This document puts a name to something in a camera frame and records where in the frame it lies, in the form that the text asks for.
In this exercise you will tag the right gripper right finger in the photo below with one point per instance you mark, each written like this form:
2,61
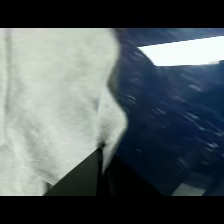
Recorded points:
130,183

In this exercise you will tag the light grey garment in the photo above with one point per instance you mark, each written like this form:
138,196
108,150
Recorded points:
50,100

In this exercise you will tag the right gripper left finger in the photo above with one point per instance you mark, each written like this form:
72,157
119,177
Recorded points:
81,178

